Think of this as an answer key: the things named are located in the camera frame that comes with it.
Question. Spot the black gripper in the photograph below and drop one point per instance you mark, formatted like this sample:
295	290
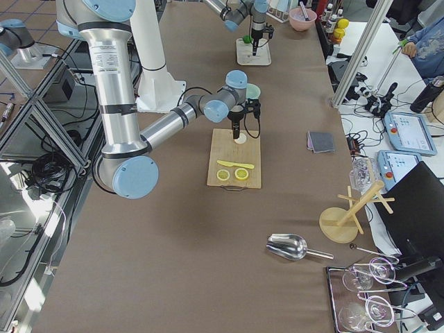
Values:
236	116
256	36

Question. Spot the white steamed bun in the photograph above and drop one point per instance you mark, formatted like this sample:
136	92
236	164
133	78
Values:
241	139

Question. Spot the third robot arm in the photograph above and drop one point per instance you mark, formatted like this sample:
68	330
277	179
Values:
15	37

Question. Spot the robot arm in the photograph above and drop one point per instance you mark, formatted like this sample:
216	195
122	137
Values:
124	39
256	10

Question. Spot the light green bowl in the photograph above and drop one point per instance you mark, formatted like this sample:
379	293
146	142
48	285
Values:
252	91

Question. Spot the pink bowl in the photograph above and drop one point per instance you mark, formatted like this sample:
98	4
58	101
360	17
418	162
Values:
298	21

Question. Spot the beige rabbit tray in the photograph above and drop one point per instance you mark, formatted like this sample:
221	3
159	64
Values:
245	55

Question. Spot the yellow plastic knife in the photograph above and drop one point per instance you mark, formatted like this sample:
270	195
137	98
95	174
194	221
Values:
235	164

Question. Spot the bamboo cutting board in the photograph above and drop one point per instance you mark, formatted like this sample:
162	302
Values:
223	147

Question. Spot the thin lemon slice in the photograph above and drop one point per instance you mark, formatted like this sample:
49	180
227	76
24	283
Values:
241	173

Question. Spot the thick lemon half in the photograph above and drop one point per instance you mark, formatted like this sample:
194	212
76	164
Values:
223	175

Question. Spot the grey folded cloth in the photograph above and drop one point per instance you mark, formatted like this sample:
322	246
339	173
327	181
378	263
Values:
320	142

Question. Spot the metal scoop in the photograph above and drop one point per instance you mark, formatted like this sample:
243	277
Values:
292	247

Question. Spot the wooden cup tree stand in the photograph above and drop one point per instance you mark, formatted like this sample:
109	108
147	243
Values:
342	226

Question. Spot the lower teach pendant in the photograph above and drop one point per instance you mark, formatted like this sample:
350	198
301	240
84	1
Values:
394	165

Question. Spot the teach pendant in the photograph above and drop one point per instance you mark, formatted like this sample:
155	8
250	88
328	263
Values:
394	165
409	132

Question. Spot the upper teach pendant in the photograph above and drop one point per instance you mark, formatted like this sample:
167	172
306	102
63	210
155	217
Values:
409	132

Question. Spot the black water bottle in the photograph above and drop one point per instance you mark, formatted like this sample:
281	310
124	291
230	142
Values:
428	94

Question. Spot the upper wine glass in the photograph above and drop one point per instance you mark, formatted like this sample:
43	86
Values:
361	277

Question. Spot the wine glass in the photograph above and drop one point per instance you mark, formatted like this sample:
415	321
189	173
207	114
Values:
356	317
361	277

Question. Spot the black monitor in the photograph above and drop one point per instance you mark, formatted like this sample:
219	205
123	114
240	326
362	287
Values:
416	224

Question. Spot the lower wine glass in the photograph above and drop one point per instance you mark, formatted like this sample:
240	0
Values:
356	317

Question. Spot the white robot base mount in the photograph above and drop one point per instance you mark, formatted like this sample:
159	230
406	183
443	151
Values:
158	91

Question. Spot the aluminium frame post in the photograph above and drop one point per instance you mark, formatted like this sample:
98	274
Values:
365	41

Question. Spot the black wire glass rack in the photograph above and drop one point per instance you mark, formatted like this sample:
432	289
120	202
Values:
356	292

